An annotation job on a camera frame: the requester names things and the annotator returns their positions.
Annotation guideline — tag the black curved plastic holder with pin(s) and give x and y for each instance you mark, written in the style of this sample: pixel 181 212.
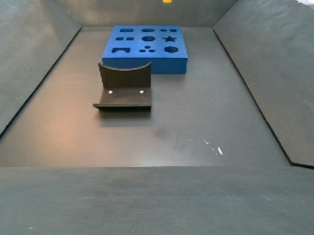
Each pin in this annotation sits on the black curved plastic holder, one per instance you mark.
pixel 127 88

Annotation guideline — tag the blue shape-sorter block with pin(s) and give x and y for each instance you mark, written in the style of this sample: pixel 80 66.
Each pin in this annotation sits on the blue shape-sorter block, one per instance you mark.
pixel 137 45

